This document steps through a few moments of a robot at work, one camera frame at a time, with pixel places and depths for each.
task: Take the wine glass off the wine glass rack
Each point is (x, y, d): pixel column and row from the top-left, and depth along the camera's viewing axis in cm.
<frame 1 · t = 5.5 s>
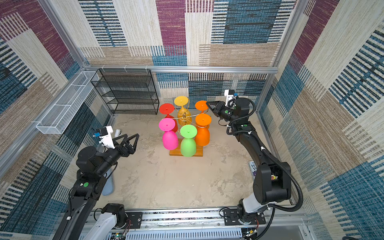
left hand: (132, 133, 67), fingers open
right hand: (205, 105, 76), fingers closed
red wine glass: (168, 109, 76), point 35 cm above the table
small orange wine glass: (201, 105, 79), point 34 cm above the table
large orange wine glass: (202, 134, 77), point 25 cm above the table
pink wine glass: (170, 139, 76), point 25 cm above the table
green wine glass: (188, 142, 72), point 27 cm above the table

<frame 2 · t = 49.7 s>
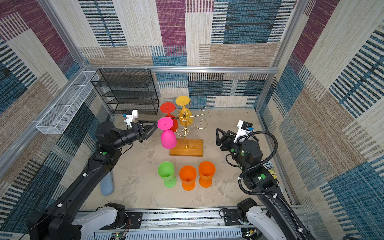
left hand: (156, 123, 64), fingers open
right hand: (220, 132, 68), fingers open
small orange wine glass: (188, 174, 79), point 11 cm above the table
large orange wine glass: (206, 170, 80), point 12 cm above the table
green wine glass: (166, 170, 81), point 10 cm above the table
the other named things where they were.

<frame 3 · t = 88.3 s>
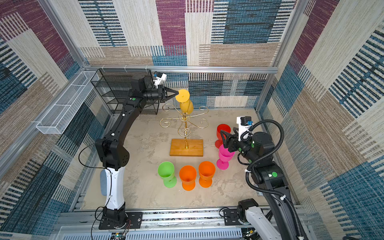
left hand: (177, 91, 76), fingers closed
right hand: (227, 132, 66), fingers open
red wine glass: (223, 127, 91), point 17 cm above the table
pink wine glass: (225, 156, 79), point 16 cm above the table
the other named things where they were.

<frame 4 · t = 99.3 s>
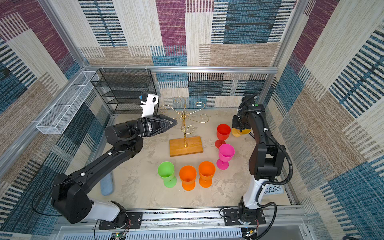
left hand: (170, 128, 48), fingers open
right hand: (236, 127, 89), fingers closed
the named things where they were.

